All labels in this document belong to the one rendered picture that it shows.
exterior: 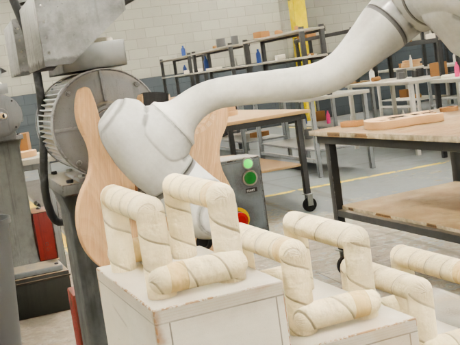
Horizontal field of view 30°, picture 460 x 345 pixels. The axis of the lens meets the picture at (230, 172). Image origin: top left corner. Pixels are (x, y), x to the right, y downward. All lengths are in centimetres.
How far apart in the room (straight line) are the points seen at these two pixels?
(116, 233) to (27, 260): 447
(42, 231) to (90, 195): 371
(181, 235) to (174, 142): 38
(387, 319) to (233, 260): 21
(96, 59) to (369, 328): 121
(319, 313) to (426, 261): 24
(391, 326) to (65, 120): 114
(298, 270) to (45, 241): 460
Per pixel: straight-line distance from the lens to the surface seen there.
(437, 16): 146
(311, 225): 109
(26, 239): 554
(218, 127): 188
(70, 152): 198
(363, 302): 101
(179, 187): 104
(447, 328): 124
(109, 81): 199
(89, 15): 170
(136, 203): 92
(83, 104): 181
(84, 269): 217
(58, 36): 169
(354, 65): 156
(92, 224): 182
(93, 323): 220
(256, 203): 208
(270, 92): 151
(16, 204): 550
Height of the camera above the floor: 133
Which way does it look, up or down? 7 degrees down
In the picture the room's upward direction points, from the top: 8 degrees counter-clockwise
